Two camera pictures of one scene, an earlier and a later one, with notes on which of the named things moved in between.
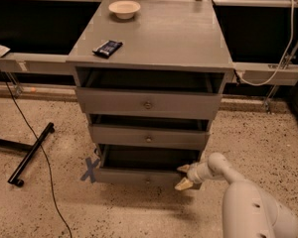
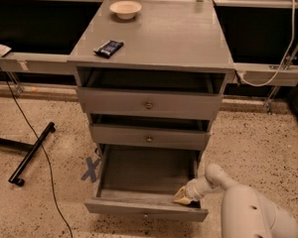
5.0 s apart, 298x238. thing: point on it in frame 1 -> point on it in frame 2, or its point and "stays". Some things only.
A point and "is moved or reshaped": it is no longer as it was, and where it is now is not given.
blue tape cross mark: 90,169 stays
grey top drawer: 150,103 stays
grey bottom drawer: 145,164 is moved or reshaped
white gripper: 196,173 -> 192,191
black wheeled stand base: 31,150 stays
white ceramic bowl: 124,9 stays
